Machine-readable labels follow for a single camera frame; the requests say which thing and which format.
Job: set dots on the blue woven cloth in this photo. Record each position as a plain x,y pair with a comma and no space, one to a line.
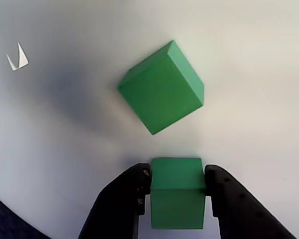
5,224

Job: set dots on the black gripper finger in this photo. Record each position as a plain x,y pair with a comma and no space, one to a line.
114,211
239,211

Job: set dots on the white round plate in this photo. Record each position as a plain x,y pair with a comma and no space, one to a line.
64,37

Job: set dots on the green cube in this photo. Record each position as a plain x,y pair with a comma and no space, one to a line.
162,92
177,189

